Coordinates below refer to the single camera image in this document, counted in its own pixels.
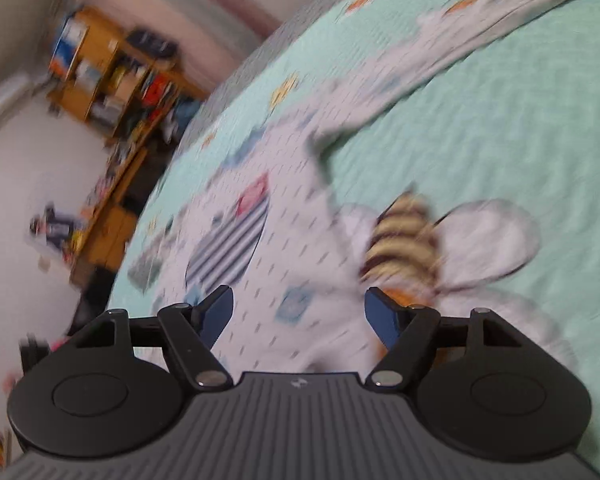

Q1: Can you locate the white air conditioner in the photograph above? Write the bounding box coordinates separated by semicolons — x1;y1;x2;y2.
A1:
0;71;37;127

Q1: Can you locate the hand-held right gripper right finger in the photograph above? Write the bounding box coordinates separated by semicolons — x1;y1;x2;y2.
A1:
364;286;527;392

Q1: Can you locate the bee print quilted bedspread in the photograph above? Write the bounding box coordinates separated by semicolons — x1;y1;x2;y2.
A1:
107;0;600;461

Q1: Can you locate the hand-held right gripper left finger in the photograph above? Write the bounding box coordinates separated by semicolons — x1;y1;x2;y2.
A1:
71;284;234;393

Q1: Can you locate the wooden bookshelf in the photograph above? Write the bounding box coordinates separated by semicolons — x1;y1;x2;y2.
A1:
47;4;207;142

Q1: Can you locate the wooden desk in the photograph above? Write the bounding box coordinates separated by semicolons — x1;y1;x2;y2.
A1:
69;139;152;287

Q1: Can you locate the pink curtain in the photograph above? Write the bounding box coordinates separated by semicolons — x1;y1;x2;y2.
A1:
79;0;282;87

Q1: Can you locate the white printed sweatshirt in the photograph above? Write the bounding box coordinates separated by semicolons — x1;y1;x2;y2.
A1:
127;0;600;377

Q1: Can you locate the wall poster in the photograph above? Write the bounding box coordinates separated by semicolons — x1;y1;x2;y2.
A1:
29;201;82;257

